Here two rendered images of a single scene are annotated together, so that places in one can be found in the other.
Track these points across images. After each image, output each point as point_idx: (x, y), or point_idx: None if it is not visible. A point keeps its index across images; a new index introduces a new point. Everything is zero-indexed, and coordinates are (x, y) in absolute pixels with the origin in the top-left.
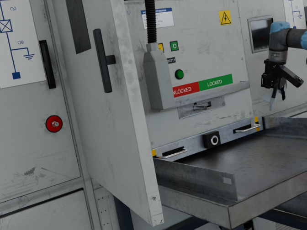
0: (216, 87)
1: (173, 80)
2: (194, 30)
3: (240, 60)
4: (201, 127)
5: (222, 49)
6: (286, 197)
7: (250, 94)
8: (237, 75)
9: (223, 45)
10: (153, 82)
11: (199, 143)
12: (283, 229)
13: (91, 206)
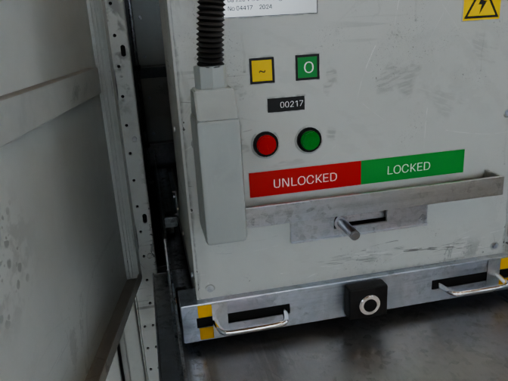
0: (412, 178)
1: (289, 152)
2: (376, 30)
3: (501, 119)
4: (348, 264)
5: (453, 87)
6: None
7: (507, 202)
8: (480, 154)
9: (456, 75)
10: (198, 171)
11: (332, 302)
12: None
13: (127, 336)
